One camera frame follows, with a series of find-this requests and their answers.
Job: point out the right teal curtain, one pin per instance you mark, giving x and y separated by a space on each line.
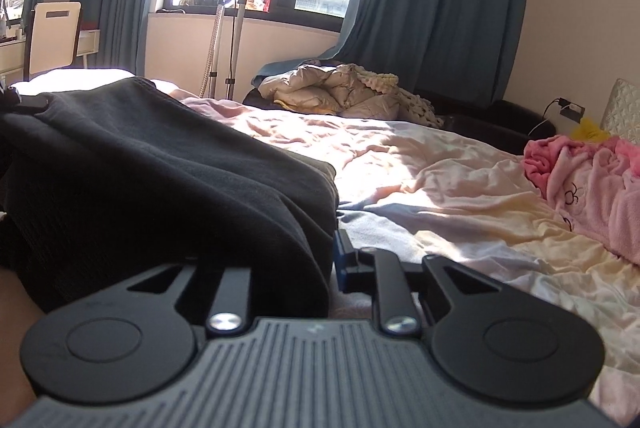
460 49

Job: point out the black fleece garment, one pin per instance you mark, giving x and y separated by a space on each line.
105 184

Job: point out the white black chair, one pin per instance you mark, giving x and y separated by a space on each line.
55 40

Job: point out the black side sofa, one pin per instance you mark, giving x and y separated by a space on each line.
502 124

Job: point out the pink white bed sheet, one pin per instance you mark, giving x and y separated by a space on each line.
524 323

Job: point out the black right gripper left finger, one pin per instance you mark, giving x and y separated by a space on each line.
229 314

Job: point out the white quilted headboard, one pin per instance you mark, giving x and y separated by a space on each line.
622 112

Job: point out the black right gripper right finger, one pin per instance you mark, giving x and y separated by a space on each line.
388 281

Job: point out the white drawer dresser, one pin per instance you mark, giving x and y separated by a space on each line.
13 61

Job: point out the black wall charger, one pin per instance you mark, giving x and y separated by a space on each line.
569 110

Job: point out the metal garment steamer stand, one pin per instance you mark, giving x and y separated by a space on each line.
210 76

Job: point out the pink fluffy garment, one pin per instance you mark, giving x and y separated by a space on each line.
594 187

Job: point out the beige puffer jacket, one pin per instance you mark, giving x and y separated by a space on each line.
348 91

